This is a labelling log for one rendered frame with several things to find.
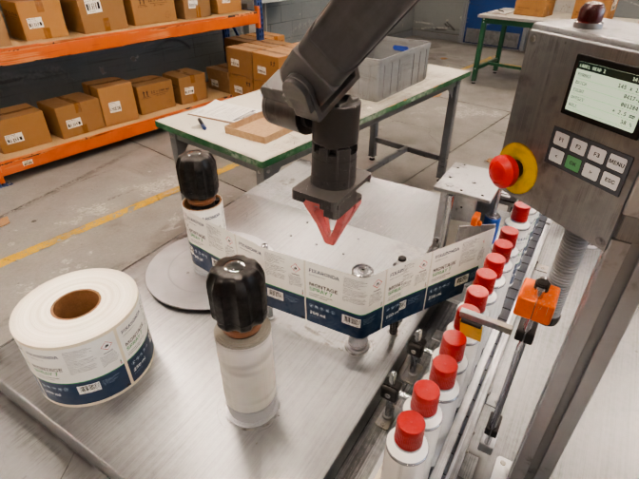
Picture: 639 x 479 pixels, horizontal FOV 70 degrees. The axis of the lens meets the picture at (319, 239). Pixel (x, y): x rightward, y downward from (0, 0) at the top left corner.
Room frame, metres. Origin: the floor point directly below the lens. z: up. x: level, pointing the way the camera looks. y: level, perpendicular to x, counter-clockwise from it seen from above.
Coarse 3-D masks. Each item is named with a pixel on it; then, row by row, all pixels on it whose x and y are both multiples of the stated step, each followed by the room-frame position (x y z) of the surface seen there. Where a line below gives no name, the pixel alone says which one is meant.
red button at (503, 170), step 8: (496, 160) 0.48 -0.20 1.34; (504, 160) 0.47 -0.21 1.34; (512, 160) 0.47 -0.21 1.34; (496, 168) 0.47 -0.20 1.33; (504, 168) 0.46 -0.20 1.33; (512, 168) 0.46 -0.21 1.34; (520, 168) 0.47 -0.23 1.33; (496, 176) 0.47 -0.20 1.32; (504, 176) 0.46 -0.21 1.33; (512, 176) 0.46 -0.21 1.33; (520, 176) 0.47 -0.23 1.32; (496, 184) 0.47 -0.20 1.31; (504, 184) 0.46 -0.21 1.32; (512, 184) 0.46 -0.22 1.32
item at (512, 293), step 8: (544, 224) 1.08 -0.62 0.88; (536, 232) 1.04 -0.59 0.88; (536, 240) 1.00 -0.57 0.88; (528, 248) 0.96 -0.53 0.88; (528, 256) 0.93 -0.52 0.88; (528, 264) 0.89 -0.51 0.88; (520, 272) 0.86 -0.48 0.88; (520, 280) 0.83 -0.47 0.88; (512, 288) 0.80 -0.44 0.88; (512, 296) 0.78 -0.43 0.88; (504, 304) 0.75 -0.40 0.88; (512, 304) 0.75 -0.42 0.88; (504, 312) 0.72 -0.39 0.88; (504, 320) 0.70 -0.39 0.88; (496, 344) 0.63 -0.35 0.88; (488, 360) 0.59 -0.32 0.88; (480, 384) 0.54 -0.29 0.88; (472, 400) 0.50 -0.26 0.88; (472, 408) 0.49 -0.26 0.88; (464, 424) 0.46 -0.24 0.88; (456, 440) 0.43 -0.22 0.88; (448, 464) 0.39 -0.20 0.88
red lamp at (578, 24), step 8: (584, 8) 0.48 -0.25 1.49; (592, 8) 0.47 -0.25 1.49; (600, 8) 0.47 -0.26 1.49; (584, 16) 0.48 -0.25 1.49; (592, 16) 0.47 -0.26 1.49; (600, 16) 0.47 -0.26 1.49; (576, 24) 0.48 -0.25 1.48; (584, 24) 0.47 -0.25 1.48; (592, 24) 0.47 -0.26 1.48; (600, 24) 0.47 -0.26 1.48
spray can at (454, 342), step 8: (448, 336) 0.45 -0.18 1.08; (456, 336) 0.45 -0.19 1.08; (464, 336) 0.45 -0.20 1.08; (440, 344) 0.46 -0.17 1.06; (448, 344) 0.44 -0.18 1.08; (456, 344) 0.44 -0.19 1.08; (464, 344) 0.44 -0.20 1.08; (440, 352) 0.45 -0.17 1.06; (448, 352) 0.44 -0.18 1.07; (456, 352) 0.44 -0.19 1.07; (432, 360) 0.45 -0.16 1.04; (456, 360) 0.44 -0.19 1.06; (464, 360) 0.44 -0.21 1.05; (464, 368) 0.43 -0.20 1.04; (456, 376) 0.43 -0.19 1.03; (464, 376) 0.44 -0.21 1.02
